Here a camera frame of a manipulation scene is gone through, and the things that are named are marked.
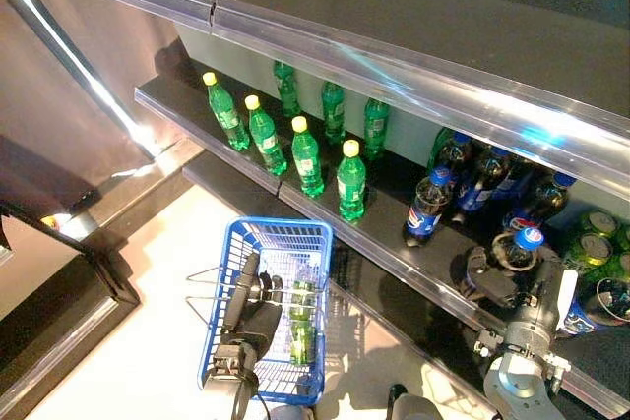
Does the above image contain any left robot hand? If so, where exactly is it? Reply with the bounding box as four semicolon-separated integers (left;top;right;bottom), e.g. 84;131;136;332
220;252;285;348

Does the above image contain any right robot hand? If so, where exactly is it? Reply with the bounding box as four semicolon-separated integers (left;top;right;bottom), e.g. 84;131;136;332
460;242;565;329

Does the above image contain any blue plastic shopping basket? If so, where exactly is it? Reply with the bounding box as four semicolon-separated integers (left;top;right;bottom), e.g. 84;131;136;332
197;216;335;406

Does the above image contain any black base shelf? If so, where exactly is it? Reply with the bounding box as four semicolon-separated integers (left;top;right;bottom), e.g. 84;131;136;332
181;150;498;420

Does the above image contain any grey robot body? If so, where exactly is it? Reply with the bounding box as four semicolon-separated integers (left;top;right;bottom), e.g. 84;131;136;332
268;383;447;420

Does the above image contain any grey metal store shelf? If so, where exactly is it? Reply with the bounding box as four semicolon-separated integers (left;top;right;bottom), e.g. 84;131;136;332
135;58;630;391

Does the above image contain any dark display shelf unit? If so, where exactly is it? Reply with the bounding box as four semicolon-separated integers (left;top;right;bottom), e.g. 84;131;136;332
0;134;142;420

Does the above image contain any black shelf board with water bottles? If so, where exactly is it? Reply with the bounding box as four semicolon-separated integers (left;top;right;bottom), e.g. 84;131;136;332
58;0;630;119

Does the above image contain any chrome trim strip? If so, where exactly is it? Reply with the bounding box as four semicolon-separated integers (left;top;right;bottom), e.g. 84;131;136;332
0;0;161;158

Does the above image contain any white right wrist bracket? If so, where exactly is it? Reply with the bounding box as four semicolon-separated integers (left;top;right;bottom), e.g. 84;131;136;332
557;269;580;333

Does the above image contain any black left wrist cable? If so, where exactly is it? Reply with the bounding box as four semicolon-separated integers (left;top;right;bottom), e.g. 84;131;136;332
229;370;272;420

